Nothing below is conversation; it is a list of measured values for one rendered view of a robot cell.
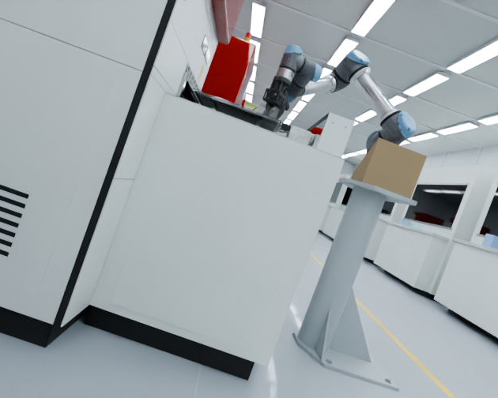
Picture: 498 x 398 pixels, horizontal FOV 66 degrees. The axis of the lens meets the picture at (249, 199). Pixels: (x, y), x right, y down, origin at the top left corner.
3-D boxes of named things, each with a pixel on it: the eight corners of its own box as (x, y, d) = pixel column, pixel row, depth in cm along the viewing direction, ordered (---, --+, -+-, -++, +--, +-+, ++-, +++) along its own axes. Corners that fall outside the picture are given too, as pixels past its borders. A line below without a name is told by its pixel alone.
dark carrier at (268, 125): (194, 91, 147) (194, 89, 147) (202, 108, 182) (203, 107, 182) (278, 122, 149) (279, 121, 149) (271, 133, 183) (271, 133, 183)
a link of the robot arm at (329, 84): (328, 81, 218) (273, 89, 184) (341, 67, 210) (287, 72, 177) (340, 97, 216) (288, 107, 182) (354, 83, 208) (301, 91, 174)
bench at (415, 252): (412, 293, 539) (464, 158, 532) (368, 265, 718) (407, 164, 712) (483, 319, 543) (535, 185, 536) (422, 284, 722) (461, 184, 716)
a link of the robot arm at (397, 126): (399, 148, 195) (342, 68, 211) (424, 129, 185) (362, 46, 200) (387, 150, 187) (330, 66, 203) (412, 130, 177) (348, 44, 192)
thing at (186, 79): (175, 95, 141) (184, 69, 141) (190, 115, 185) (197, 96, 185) (179, 96, 141) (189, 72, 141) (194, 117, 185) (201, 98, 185)
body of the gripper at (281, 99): (261, 100, 167) (270, 74, 167) (269, 107, 175) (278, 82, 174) (276, 104, 164) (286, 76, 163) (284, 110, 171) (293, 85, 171)
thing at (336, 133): (315, 150, 132) (330, 111, 132) (292, 159, 187) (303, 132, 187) (341, 159, 133) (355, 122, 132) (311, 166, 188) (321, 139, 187)
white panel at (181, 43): (142, 71, 104) (192, -71, 103) (185, 119, 186) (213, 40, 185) (153, 75, 105) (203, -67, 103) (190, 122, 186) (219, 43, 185)
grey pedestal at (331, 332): (362, 347, 214) (415, 209, 212) (398, 392, 171) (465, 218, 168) (277, 319, 210) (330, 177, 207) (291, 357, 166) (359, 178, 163)
